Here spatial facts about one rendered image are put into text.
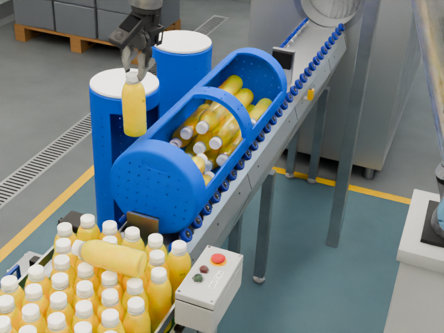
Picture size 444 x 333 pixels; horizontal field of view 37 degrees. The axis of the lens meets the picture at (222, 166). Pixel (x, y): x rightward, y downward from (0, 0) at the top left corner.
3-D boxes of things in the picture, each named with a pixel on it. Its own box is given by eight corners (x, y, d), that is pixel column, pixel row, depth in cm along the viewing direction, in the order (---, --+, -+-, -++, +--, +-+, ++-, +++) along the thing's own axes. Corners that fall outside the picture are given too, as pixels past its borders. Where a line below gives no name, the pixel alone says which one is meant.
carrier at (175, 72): (200, 181, 374) (149, 185, 368) (206, 31, 328) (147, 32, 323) (210, 211, 350) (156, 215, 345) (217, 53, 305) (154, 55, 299)
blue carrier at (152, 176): (279, 123, 268) (294, 59, 252) (190, 248, 198) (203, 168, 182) (215, 102, 275) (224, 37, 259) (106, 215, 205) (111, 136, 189)
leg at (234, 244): (239, 270, 334) (248, 162, 301) (235, 277, 329) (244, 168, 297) (228, 267, 336) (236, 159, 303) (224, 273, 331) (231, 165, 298)
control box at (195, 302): (241, 284, 176) (244, 254, 170) (212, 335, 160) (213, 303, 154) (206, 273, 179) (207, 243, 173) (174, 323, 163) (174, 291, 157)
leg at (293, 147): (295, 175, 413) (306, 81, 380) (293, 180, 408) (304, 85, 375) (286, 173, 414) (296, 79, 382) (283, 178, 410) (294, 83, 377)
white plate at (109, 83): (74, 84, 267) (75, 87, 267) (131, 102, 255) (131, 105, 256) (118, 62, 287) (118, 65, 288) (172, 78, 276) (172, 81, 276)
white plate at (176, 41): (205, 29, 327) (205, 31, 328) (148, 30, 322) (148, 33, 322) (217, 50, 304) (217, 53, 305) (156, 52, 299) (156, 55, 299)
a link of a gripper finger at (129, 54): (138, 70, 191) (146, 43, 186) (125, 76, 187) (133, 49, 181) (130, 65, 192) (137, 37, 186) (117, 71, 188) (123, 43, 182)
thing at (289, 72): (291, 82, 305) (295, 50, 297) (289, 86, 302) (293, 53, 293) (271, 78, 308) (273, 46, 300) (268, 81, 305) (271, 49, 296)
